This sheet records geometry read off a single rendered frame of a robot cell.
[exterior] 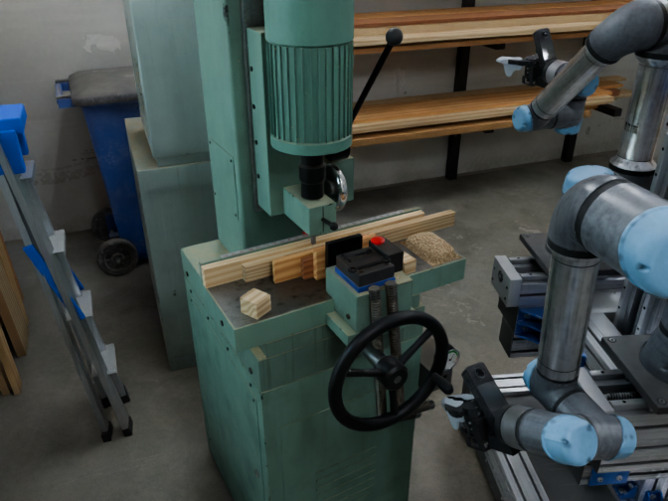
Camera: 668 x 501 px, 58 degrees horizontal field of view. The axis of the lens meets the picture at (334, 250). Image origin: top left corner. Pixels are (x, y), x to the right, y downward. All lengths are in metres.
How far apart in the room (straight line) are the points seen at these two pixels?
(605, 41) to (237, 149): 0.90
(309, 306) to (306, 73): 0.48
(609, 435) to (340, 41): 0.84
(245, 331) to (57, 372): 1.59
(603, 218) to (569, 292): 0.19
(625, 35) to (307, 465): 1.27
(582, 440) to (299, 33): 0.85
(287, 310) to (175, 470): 1.06
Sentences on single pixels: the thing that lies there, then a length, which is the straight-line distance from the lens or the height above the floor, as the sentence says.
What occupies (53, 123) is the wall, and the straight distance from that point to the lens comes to 3.62.
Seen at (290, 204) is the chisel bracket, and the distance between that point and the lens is 1.41.
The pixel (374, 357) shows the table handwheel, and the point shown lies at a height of 0.82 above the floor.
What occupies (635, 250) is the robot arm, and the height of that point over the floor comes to 1.25.
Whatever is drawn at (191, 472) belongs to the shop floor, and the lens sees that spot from 2.20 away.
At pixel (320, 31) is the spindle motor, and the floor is 1.44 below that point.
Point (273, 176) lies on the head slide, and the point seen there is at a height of 1.10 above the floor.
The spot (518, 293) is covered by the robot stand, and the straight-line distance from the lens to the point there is 1.72.
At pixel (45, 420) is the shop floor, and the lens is 2.54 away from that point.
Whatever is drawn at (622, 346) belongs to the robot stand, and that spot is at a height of 0.82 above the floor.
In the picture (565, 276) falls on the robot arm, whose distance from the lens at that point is 1.05.
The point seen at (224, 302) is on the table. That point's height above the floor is 0.90.
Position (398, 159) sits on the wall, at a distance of 4.15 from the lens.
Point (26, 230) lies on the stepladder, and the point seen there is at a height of 0.84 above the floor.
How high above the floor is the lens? 1.63
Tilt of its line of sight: 29 degrees down
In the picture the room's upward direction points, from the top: straight up
